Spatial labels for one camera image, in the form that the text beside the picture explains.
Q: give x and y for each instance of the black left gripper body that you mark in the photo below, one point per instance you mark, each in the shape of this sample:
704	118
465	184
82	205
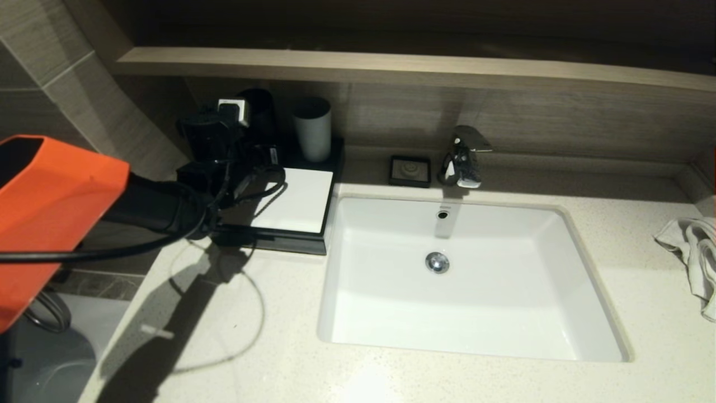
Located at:
263	168

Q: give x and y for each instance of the black tumbler cup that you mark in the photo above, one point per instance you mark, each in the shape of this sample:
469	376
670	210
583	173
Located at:
262	112

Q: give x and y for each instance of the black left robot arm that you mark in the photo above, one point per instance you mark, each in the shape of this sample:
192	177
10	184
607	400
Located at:
56	224

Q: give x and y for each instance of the black amenity box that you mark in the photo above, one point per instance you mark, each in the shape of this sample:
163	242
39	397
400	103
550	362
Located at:
335	162

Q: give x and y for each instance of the white ribbed tray mat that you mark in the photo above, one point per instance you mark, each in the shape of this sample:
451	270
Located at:
302	201

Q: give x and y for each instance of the grey tumbler cup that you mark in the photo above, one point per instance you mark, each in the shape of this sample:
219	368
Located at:
313	131

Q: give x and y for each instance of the black square soap dish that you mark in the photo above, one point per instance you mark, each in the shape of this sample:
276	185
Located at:
410	170

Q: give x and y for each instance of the chrome sink drain plug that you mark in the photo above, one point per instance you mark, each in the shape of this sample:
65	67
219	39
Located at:
437	262

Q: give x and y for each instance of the chrome sink faucet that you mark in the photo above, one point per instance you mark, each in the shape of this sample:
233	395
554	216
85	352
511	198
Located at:
464	159

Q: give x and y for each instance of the white ceramic sink basin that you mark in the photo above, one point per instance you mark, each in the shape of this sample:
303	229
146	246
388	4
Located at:
475	313

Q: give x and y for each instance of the white bathtub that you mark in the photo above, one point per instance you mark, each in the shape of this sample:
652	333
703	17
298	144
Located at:
67	364

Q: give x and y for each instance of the white crumpled towel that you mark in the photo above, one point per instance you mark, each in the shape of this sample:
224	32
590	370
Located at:
699	252

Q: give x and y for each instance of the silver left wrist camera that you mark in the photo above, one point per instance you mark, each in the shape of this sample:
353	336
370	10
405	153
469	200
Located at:
234	112

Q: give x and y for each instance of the light wooden wall shelf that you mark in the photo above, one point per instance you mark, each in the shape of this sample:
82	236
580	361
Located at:
391	67

